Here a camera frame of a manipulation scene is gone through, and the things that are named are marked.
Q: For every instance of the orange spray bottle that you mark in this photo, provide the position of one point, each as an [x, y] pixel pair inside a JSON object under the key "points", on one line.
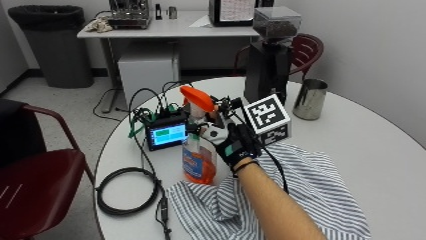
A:
{"points": [[199, 156]]}

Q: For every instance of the small black screen device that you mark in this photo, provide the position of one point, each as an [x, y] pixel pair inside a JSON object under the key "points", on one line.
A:
{"points": [[167, 134]]}

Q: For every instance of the white marker cube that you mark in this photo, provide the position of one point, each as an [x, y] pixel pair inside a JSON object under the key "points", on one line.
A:
{"points": [[267, 117]]}

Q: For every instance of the white cabinet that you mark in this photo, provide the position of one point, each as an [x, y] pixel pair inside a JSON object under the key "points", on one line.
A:
{"points": [[144, 75]]}

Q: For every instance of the steel cup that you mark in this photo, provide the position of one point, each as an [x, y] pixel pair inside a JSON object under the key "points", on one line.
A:
{"points": [[309, 99]]}

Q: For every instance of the black coffee grinder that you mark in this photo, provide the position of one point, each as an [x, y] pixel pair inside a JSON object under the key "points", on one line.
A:
{"points": [[271, 56]]}

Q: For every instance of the striped grey white cloth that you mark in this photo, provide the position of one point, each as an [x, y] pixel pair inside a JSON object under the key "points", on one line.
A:
{"points": [[320, 186]]}

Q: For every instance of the grey rectangular table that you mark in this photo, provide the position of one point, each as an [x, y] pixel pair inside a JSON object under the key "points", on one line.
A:
{"points": [[178, 31]]}

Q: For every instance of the dark red slatted chair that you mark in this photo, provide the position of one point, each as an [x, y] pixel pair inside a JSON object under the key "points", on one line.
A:
{"points": [[307, 53]]}

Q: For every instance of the white paper sheet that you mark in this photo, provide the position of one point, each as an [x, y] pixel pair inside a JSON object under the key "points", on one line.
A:
{"points": [[202, 22]]}

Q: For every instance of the black framed white appliance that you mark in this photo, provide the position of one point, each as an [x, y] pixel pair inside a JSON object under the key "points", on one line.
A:
{"points": [[234, 11]]}

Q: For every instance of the small metal container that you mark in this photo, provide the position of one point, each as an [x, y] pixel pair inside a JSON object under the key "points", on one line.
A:
{"points": [[172, 12]]}

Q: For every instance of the small black tamper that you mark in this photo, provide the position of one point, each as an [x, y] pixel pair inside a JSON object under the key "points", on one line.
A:
{"points": [[158, 12]]}

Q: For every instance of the steel espresso machine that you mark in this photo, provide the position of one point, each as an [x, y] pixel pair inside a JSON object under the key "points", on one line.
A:
{"points": [[130, 13]]}

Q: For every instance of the crumpled beige rag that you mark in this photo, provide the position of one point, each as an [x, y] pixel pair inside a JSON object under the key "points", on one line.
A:
{"points": [[99, 25]]}

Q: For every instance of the dark red armchair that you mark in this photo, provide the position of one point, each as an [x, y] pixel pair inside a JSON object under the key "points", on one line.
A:
{"points": [[40, 180]]}

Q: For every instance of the black jacket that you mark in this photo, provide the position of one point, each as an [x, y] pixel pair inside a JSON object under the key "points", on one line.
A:
{"points": [[15, 133]]}

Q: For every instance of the grey trash bin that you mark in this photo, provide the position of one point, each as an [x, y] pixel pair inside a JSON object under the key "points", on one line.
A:
{"points": [[51, 46]]}

